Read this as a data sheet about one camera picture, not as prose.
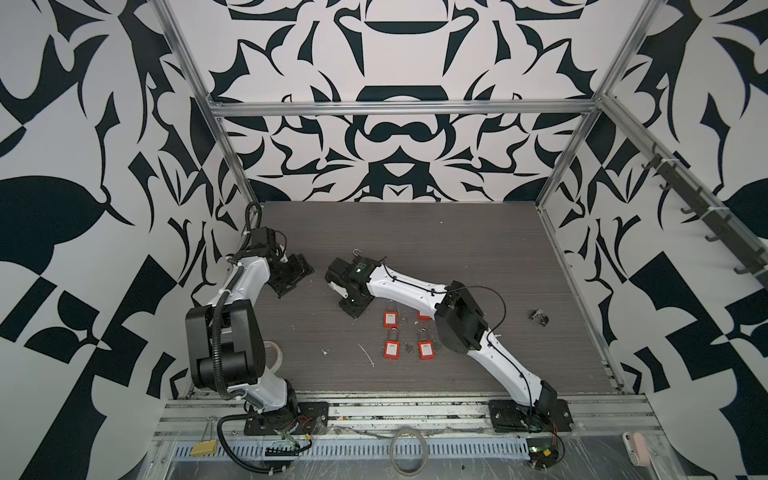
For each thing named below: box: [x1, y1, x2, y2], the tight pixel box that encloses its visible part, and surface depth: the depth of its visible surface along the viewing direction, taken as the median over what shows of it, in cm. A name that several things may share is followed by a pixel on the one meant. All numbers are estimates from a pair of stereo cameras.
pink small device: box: [633, 432, 651, 467], surface depth 70 cm
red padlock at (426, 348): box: [417, 327, 436, 360], surface depth 85 cm
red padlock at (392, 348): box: [384, 327, 401, 360], surface depth 86 cm
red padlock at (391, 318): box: [384, 299, 399, 329], surface depth 91 cm
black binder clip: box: [528, 308, 549, 327], surface depth 91 cm
